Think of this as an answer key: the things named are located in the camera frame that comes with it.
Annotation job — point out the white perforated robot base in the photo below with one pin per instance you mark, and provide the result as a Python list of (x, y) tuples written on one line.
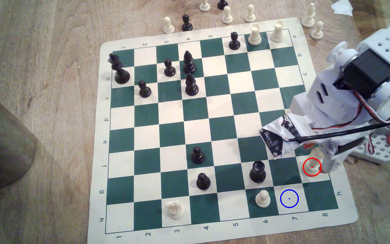
[(381, 150)]

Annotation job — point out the black chess pawn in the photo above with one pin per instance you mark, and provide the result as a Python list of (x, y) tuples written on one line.
[(169, 69), (203, 183), (187, 24), (144, 90), (198, 156), (222, 4), (234, 42)]

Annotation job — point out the crumpled white tape piece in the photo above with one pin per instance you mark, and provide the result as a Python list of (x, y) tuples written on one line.
[(342, 7)]

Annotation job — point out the black queen left edge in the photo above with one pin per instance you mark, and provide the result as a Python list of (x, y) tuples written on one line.
[(120, 74)]

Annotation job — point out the black chess bishop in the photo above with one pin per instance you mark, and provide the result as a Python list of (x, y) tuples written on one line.
[(189, 64), (191, 86)]

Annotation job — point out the green and white chess mat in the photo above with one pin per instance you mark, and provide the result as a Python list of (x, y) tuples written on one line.
[(195, 111)]

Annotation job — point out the white chess rook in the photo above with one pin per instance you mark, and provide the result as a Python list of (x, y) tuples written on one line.
[(277, 32), (255, 35)]

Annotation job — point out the brown cylinder with round sticker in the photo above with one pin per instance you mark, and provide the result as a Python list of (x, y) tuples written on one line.
[(2, 145)]

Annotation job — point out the white chess bishop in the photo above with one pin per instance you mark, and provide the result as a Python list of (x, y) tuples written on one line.
[(308, 18)]

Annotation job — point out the white chess knight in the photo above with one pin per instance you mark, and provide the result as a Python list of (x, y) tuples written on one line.
[(174, 209)]

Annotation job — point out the white chess pawn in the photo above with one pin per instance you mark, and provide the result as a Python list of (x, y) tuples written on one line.
[(227, 17), (204, 5), (250, 15), (317, 32), (262, 199), (168, 26)]

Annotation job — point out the black chess rook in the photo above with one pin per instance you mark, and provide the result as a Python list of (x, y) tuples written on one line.
[(257, 172)]

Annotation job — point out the white chess king piece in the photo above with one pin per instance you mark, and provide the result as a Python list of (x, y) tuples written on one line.
[(312, 169)]

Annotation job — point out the taped wrist camera board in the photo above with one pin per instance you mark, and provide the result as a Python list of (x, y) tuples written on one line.
[(278, 137)]

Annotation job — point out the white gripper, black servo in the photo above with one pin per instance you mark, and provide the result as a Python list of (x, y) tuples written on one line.
[(332, 158)]

